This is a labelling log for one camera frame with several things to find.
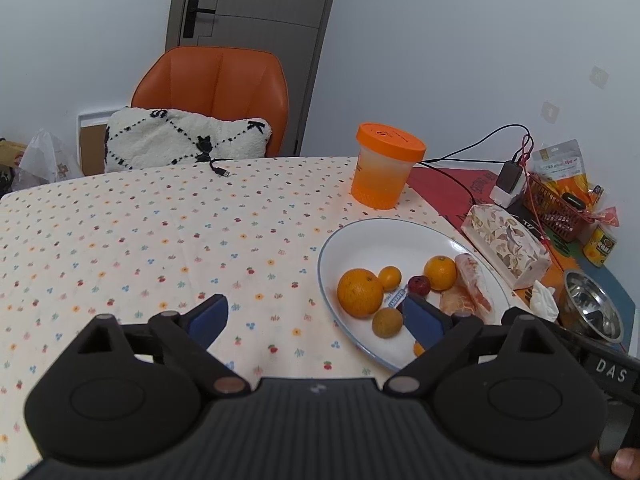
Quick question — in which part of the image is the peeled pomelo segment long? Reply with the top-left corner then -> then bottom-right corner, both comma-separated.
439,285 -> 475,316

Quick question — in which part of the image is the peeled pomelo segment short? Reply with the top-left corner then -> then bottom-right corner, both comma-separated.
454,254 -> 494,316

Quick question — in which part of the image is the small yellow kumquat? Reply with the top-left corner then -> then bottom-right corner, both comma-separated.
378,266 -> 402,292

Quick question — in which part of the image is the large orange mandarin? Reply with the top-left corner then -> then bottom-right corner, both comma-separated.
337,269 -> 384,318

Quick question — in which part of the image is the person's right hand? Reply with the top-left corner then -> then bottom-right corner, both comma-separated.
591,448 -> 640,480

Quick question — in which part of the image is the red hawthorn berry upper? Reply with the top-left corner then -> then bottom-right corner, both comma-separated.
407,275 -> 432,298

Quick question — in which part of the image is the brown longan fruit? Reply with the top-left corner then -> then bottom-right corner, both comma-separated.
372,308 -> 404,339

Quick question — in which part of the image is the orange on plate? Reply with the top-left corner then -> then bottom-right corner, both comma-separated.
423,255 -> 458,292

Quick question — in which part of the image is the stainless steel bowl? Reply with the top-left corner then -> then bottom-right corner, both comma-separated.
559,270 -> 624,346

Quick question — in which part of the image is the floral patterned tablecloth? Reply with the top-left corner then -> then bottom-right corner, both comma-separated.
0,155 -> 532,480

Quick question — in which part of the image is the crumpled white tissue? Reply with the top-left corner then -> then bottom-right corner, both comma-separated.
529,281 -> 559,323

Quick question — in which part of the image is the floral tissue box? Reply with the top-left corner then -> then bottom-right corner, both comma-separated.
461,204 -> 551,290

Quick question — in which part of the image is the white plate blue rim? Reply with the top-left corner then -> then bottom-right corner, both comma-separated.
317,218 -> 512,372

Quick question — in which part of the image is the yellow tin can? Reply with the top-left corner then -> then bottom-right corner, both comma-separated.
582,223 -> 617,268

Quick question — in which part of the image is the red orange table mat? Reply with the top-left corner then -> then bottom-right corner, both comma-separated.
408,167 -> 639,356

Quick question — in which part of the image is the white power strip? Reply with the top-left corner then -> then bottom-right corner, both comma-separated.
489,183 -> 525,209

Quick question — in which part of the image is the orange plastic basket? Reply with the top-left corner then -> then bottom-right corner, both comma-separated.
524,174 -> 593,243

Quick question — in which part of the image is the black power adapter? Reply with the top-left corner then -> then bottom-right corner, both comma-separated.
496,160 -> 523,194

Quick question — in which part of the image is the orange lidded plastic jar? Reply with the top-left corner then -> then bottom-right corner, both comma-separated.
350,122 -> 426,210

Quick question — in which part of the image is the white black patterned cushion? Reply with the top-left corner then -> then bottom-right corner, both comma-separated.
104,107 -> 272,172

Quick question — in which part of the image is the snack bag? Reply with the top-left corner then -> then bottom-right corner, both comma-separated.
528,140 -> 591,205

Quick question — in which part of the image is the cardboard box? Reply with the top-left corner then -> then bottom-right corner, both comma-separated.
77,108 -> 117,176

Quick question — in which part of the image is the white plastic bag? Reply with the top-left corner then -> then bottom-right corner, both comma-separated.
12,129 -> 84,192

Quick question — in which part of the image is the orange leather chair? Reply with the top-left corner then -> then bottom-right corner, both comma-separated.
131,47 -> 288,157

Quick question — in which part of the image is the grey door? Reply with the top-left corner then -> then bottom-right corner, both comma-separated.
165,0 -> 333,156

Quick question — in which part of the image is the black cable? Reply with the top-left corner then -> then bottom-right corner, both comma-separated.
414,122 -> 530,206

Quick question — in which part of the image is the red cable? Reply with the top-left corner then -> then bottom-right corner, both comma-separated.
514,132 -> 561,261

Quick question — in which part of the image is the black door handle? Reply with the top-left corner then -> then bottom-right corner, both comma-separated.
182,0 -> 216,39

